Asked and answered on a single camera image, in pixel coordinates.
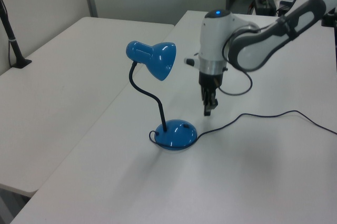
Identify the blue gooseneck desk lamp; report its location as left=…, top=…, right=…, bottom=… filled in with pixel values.
left=125, top=40, right=198, bottom=151

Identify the black clamped camera pole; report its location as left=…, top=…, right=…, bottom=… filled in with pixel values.
left=0, top=0, right=33, bottom=69

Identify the black lamp power cable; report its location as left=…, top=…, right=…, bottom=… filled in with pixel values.
left=148, top=110, right=337, bottom=151

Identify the black equipment bag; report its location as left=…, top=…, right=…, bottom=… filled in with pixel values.
left=253, top=0, right=277, bottom=16

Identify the black table clamp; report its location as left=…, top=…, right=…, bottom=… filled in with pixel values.
left=321, top=8, right=337, bottom=27

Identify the white adjacent folding table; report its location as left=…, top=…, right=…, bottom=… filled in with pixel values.
left=0, top=16, right=176, bottom=198

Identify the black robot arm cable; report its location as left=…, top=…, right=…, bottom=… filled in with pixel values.
left=217, top=28, right=253, bottom=96

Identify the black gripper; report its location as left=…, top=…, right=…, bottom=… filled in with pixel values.
left=199, top=71, right=223, bottom=117

